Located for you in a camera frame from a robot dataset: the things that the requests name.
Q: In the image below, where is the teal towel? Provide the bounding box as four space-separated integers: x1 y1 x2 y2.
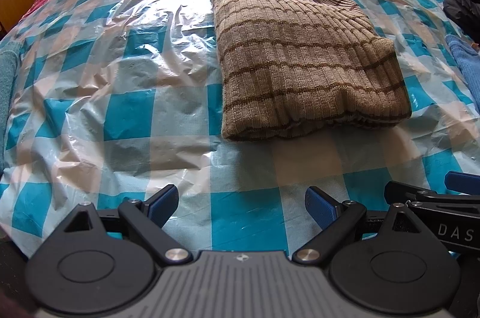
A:
0 41 23 169

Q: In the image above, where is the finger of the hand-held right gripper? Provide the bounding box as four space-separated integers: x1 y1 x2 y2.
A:
384 180 480 208
445 171 480 196

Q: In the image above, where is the blue towel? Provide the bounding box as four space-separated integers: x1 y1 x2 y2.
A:
446 35 480 139

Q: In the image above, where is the brown striped ribbed sweater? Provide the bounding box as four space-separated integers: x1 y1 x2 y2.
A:
209 0 413 142

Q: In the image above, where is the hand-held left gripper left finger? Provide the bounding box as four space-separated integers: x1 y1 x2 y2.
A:
56 184 194 264

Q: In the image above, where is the blue checkered plastic sheet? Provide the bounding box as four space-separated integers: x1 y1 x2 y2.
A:
0 0 480 259

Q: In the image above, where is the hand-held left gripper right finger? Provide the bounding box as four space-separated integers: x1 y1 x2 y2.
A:
292 186 432 264

